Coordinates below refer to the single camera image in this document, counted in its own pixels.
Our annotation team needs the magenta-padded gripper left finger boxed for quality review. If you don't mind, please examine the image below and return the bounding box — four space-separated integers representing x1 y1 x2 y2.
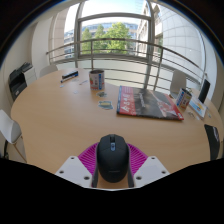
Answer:
54 142 100 189

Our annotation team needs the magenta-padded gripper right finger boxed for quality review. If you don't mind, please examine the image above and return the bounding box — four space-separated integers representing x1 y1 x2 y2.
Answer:
126 142 171 189

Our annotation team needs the black computer mouse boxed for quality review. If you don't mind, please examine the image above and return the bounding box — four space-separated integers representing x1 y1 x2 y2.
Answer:
96 133 131 184

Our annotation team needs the black printed mouse pad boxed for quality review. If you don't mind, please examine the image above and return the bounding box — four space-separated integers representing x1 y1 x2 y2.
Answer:
203 123 222 162

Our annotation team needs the red magazine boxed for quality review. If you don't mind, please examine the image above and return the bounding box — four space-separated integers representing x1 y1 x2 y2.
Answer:
116 85 185 122

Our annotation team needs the small printed card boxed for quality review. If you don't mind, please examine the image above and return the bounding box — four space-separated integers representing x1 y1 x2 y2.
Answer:
97 100 115 111
96 91 109 99

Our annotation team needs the white chair with wooden legs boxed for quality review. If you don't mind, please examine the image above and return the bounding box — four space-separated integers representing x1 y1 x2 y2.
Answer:
0 108 28 164

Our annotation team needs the black and white printer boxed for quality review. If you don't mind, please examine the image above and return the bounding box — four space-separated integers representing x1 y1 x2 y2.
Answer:
7 61 35 102

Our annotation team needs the metal balcony railing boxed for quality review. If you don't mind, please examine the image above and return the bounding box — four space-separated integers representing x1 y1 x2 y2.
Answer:
45 37 208 91

